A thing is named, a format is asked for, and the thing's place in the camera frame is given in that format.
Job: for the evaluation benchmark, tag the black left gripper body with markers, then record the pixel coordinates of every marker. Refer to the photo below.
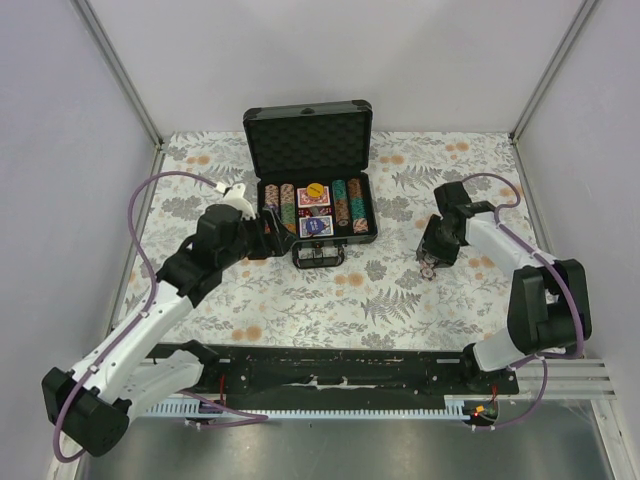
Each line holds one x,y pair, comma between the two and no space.
250,241

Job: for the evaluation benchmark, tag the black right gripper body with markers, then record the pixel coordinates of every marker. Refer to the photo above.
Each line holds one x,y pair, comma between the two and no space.
454,247

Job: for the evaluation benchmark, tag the blue small blind button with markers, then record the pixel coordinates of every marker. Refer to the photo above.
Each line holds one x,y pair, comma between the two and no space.
313,225

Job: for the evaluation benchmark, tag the red card deck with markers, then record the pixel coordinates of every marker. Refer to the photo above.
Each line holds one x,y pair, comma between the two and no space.
305,200

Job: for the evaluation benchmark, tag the blue card deck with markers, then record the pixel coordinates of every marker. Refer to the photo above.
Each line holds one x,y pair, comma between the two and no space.
328,230

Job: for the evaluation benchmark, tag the yellow big blind button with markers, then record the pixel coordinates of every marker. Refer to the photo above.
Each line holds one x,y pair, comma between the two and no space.
315,190

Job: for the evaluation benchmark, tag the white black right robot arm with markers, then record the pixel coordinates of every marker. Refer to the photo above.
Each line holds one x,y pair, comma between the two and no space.
548,314

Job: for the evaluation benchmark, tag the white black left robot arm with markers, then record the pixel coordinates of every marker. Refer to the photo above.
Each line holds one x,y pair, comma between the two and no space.
95,401

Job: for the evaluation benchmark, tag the black poker set case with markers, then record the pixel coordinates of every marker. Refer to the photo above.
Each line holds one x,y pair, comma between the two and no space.
303,144

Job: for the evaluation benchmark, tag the leftmost poker chip row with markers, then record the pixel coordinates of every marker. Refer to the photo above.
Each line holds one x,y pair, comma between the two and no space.
272,197

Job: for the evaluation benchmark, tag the poker chip row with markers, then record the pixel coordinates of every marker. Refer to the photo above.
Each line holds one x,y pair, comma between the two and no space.
341,203
357,206
288,207
272,197

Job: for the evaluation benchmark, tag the rightmost poker chip row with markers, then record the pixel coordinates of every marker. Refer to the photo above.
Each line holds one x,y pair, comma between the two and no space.
357,206

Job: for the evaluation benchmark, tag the floral patterned table mat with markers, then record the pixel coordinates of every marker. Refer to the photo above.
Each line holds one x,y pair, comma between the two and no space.
377,297

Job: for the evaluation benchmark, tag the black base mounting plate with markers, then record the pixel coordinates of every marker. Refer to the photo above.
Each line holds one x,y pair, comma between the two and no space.
245,370

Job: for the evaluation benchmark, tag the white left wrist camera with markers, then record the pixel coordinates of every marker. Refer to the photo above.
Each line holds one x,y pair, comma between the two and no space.
234,196

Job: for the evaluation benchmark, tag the aluminium front rail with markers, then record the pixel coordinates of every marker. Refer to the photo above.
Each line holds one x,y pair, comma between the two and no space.
583,379

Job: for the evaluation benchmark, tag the aluminium frame post left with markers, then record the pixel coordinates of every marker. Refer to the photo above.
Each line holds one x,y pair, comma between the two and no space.
100,37

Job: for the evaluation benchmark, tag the aluminium frame post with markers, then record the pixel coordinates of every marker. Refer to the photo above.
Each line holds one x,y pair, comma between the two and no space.
583,14
100,37

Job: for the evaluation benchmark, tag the aluminium frame post right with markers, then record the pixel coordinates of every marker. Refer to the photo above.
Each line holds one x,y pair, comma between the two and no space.
583,14

